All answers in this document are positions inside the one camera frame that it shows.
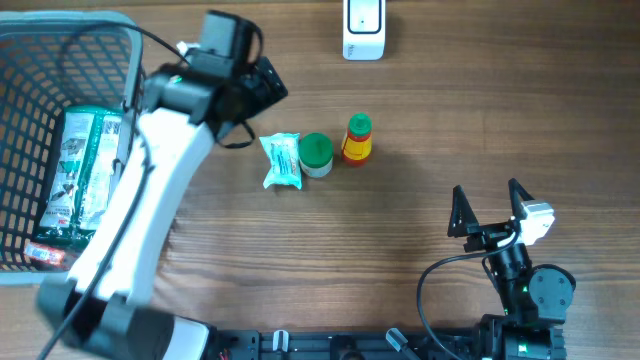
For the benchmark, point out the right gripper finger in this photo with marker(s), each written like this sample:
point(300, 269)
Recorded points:
point(463, 221)
point(518, 196)

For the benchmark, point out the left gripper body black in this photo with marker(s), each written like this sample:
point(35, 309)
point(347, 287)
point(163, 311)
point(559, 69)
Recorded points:
point(257, 94)

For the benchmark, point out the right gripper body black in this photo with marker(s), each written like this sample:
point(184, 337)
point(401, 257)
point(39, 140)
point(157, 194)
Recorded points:
point(486, 236)

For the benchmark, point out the teal white tissue packet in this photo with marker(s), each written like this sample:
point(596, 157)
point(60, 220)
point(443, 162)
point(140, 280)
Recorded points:
point(282, 151)

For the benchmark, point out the green lid white jar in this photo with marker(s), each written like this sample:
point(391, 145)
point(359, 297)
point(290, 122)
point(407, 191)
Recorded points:
point(316, 155)

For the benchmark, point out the red sriracha bottle green cap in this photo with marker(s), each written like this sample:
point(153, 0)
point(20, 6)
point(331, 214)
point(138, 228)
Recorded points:
point(357, 144)

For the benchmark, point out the green 3M gloves package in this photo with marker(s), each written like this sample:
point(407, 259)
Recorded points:
point(83, 176)

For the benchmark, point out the small red candy box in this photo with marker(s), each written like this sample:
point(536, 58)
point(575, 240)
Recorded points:
point(45, 254)

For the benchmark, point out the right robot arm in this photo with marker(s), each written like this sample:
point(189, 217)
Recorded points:
point(535, 298)

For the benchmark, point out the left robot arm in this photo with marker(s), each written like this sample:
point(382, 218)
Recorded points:
point(102, 306)

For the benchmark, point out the white barcode scanner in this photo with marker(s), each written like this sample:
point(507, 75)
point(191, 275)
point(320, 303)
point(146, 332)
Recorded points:
point(364, 30)

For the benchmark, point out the grey plastic shopping basket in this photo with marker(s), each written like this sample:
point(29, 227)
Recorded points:
point(51, 60)

